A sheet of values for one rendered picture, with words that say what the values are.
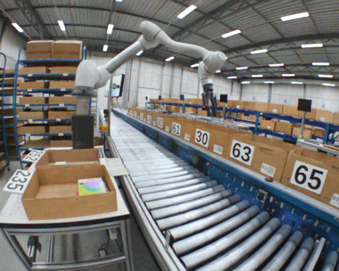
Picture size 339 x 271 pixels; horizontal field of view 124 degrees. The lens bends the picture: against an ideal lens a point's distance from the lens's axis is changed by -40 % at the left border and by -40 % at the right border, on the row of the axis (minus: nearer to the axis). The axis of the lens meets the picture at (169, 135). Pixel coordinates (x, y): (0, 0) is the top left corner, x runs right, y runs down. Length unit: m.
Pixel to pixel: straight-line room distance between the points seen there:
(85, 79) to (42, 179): 0.74
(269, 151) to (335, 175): 0.35
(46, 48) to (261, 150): 2.61
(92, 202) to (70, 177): 0.30
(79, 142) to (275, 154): 1.27
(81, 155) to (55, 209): 0.60
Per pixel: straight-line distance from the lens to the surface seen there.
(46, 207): 0.65
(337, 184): 0.78
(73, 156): 1.16
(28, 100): 2.42
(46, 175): 0.90
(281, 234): 0.74
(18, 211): 0.79
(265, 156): 0.85
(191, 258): 0.53
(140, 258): 1.41
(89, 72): 1.23
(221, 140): 1.02
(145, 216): 0.65
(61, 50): 2.43
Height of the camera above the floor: 1.18
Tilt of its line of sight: 11 degrees down
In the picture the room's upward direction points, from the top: 5 degrees clockwise
